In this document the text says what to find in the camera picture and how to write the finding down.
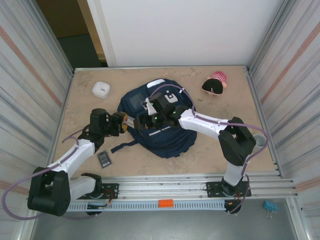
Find black calculator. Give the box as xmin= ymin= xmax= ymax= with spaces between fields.
xmin=96 ymin=149 xmax=114 ymax=170

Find white square container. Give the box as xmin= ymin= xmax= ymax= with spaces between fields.
xmin=91 ymin=81 xmax=111 ymax=99

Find blue binder clip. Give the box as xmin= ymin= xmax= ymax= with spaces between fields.
xmin=263 ymin=200 xmax=279 ymax=220

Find navy blue backpack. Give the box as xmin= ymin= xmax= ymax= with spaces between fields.
xmin=110 ymin=78 xmax=198 ymax=160

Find slotted grey cable tray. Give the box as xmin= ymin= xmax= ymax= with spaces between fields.
xmin=67 ymin=201 xmax=227 ymax=212

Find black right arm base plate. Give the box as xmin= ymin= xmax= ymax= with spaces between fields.
xmin=205 ymin=181 xmax=241 ymax=199

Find plush doll with black hair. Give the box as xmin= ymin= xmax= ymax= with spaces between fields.
xmin=201 ymin=71 xmax=228 ymax=96

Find grey cup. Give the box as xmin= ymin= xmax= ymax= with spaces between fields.
xmin=252 ymin=133 xmax=269 ymax=148

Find aluminium frame rails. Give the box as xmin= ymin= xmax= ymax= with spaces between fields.
xmin=26 ymin=172 xmax=300 ymax=202

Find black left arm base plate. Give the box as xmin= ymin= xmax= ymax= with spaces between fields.
xmin=74 ymin=183 xmax=120 ymax=200

